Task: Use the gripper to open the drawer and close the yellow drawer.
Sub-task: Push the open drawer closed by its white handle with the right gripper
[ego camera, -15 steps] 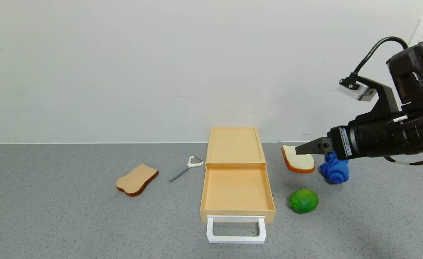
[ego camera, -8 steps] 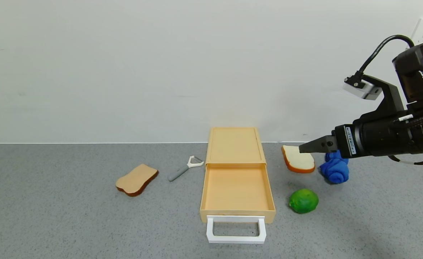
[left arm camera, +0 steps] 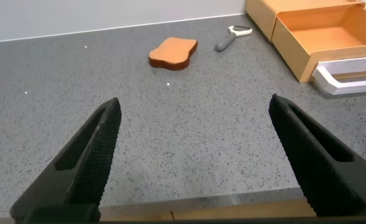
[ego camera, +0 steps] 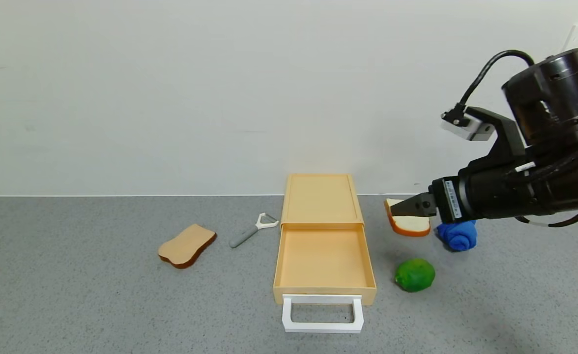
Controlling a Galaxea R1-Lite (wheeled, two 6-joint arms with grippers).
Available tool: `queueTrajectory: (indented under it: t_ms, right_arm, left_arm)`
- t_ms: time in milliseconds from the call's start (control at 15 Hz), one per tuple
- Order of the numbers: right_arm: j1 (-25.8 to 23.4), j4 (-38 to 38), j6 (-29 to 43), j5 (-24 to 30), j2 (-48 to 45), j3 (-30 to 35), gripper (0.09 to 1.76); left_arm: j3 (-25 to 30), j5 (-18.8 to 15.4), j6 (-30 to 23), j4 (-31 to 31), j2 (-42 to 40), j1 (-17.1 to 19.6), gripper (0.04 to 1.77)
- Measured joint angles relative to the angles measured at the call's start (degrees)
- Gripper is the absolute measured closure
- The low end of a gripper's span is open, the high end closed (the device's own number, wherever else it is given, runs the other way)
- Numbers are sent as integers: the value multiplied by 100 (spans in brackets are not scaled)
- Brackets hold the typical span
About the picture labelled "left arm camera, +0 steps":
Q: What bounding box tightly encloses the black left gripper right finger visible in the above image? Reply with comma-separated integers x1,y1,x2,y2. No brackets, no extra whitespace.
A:
268,93,366,218

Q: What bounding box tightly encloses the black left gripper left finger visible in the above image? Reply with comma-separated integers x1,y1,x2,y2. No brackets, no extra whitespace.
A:
10,97,122,222

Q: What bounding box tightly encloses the yellow drawer with white handle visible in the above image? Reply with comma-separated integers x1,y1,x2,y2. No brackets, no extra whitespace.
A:
270,4,366,96

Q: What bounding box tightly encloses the yellow drawer cabinet casing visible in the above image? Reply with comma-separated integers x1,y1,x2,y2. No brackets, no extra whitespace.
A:
245,0,366,42

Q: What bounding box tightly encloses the wavy brown bread slice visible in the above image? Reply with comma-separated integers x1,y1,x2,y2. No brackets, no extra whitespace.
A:
148,37,199,72

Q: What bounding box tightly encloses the grey and white peeler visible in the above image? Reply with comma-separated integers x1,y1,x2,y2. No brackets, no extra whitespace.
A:
214,25,253,53

